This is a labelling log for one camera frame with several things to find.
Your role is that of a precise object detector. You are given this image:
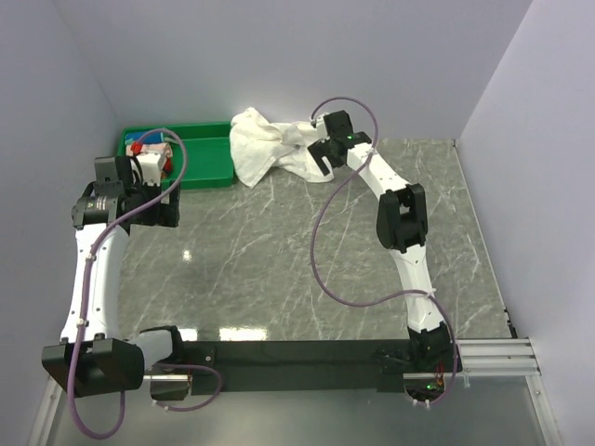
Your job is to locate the pink rolled towel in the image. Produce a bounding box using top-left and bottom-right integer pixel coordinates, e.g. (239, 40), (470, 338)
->
(141, 142), (173, 159)

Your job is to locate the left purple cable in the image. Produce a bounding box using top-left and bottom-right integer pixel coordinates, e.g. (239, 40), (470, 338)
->
(67, 129), (224, 440)

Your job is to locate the green plastic tray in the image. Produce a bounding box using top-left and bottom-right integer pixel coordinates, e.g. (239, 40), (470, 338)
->
(116, 122), (234, 190)

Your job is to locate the purple cable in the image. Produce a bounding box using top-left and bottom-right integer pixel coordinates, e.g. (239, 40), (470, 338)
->
(67, 129), (224, 440)
(310, 96), (459, 408)

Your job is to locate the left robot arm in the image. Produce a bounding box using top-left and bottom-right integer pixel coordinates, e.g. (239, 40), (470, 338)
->
(42, 151), (187, 398)

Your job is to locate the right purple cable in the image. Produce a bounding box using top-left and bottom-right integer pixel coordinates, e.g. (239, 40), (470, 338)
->
(310, 96), (459, 408)

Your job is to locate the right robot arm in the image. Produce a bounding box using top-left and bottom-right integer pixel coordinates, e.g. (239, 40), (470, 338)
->
(308, 111), (460, 374)

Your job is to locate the black base bar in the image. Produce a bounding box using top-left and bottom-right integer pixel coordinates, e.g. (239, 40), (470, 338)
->
(148, 338), (464, 403)

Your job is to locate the aluminium rail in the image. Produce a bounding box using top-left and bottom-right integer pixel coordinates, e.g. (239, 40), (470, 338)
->
(458, 338), (541, 377)

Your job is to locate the white towel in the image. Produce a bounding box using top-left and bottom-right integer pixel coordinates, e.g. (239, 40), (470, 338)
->
(230, 107), (334, 189)

